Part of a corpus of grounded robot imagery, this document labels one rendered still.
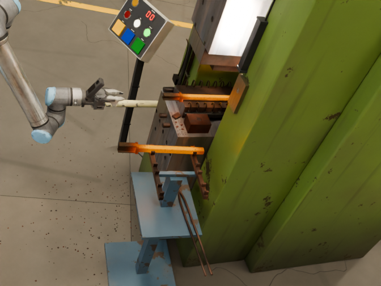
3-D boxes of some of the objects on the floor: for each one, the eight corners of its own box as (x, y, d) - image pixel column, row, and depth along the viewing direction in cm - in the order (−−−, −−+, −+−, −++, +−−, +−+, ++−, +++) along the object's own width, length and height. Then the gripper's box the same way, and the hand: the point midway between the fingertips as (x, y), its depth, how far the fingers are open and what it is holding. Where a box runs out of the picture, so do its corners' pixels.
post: (118, 148, 339) (145, 24, 266) (117, 144, 341) (144, 21, 269) (123, 148, 340) (152, 25, 268) (122, 144, 343) (151, 21, 270)
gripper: (79, 97, 228) (119, 98, 236) (81, 112, 221) (123, 112, 229) (80, 84, 222) (122, 85, 230) (83, 99, 215) (126, 100, 223)
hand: (121, 95), depth 227 cm, fingers open, 3 cm apart
